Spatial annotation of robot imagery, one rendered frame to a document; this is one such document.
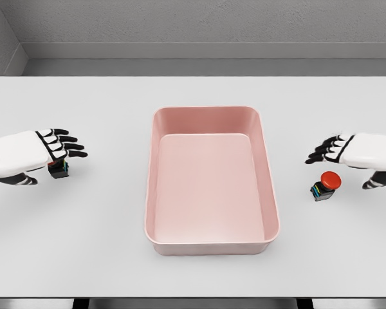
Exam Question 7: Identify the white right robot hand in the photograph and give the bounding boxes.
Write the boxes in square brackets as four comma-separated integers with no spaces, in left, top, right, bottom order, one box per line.
[304,133,386,191]

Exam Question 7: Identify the red button industrial switch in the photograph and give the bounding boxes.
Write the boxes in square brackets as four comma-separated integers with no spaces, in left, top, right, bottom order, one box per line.
[47,155,69,180]
[309,171,342,203]

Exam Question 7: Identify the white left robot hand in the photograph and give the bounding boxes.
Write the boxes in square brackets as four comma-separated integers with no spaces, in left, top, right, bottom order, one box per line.
[0,128,89,187]

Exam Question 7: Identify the pink rectangular plastic basket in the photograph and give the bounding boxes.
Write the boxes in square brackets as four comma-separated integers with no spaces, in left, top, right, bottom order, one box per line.
[144,105,281,258]

